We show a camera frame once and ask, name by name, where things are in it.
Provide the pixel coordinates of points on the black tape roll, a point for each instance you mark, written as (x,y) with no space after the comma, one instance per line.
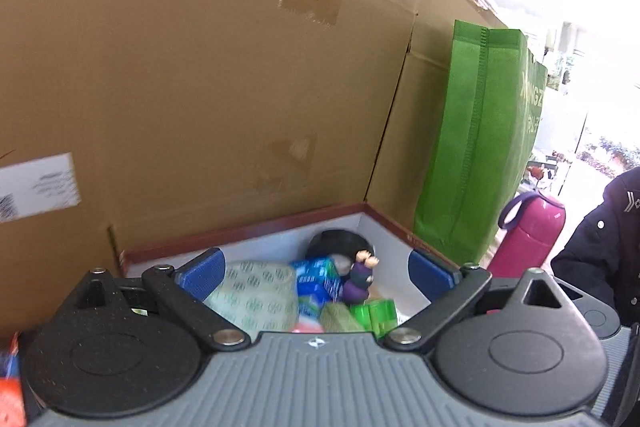
(330,241)

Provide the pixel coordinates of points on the bright green box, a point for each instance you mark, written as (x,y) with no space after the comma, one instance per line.
(380,314)

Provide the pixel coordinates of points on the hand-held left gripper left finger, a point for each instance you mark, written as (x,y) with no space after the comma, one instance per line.
(202,274)

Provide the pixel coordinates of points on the pale green box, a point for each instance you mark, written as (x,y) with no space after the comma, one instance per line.
(337,318)

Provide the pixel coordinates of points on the green fabric bag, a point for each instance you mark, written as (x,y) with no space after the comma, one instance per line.
(475,132)

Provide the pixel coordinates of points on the blue packet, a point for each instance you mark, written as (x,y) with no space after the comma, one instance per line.
(315,277)

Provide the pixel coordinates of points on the large cardboard box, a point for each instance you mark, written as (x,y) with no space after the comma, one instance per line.
(200,57)

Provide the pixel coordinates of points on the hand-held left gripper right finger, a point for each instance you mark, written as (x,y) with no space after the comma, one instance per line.
(431,274)

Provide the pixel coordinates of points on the brown cardboard storage box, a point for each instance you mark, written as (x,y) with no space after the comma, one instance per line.
(385,234)

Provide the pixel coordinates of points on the clear tape roll green pattern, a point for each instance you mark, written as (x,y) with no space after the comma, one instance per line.
(260,297)

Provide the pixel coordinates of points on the white shipping label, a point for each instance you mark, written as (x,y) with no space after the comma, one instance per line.
(40,187)

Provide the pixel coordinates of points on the person's dark jacket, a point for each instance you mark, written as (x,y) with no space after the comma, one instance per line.
(605,247)

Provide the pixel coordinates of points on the purple toy figure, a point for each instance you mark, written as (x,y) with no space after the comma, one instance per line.
(360,284)

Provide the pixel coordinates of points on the pink thermos bottle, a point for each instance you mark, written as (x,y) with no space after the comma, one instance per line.
(530,232)

